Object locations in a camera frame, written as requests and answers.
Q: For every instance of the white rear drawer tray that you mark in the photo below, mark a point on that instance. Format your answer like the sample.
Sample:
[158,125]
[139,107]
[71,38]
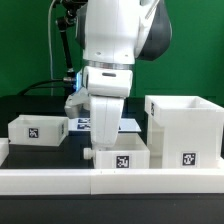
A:
[38,130]

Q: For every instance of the white drawer cabinet box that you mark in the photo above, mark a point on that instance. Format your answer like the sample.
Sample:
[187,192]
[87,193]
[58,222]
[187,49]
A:
[184,131]

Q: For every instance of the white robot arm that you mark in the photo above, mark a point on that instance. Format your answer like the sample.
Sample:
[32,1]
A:
[113,35]

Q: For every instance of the white front fence rail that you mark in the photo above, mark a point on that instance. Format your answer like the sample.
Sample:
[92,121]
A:
[108,181]

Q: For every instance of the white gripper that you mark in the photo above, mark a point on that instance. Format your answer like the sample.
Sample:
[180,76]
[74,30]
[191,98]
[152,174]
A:
[104,91]

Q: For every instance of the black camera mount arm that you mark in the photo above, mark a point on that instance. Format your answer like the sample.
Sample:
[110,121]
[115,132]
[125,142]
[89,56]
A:
[63,23]

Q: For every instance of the white marker sheet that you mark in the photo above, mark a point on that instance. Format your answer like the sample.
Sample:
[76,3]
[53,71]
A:
[83,124]

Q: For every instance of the white drawer tray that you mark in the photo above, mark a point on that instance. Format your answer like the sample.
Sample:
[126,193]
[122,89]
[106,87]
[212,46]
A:
[129,152]
[38,130]

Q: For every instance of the white front drawer tray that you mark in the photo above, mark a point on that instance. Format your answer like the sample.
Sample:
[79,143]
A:
[129,152]

